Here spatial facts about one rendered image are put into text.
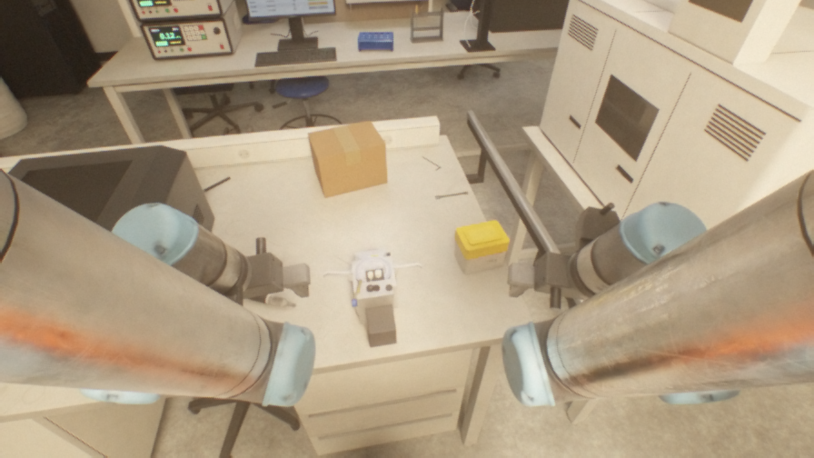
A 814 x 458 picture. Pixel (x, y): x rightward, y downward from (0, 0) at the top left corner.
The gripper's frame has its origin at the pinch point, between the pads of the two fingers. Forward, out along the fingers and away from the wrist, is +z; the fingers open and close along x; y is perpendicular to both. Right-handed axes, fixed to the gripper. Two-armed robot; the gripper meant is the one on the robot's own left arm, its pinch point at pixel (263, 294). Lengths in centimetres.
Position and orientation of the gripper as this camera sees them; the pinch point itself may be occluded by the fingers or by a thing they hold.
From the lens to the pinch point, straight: 73.9
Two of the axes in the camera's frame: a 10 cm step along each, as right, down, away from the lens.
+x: -9.8, 1.9, -0.1
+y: -1.8, -8.9, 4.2
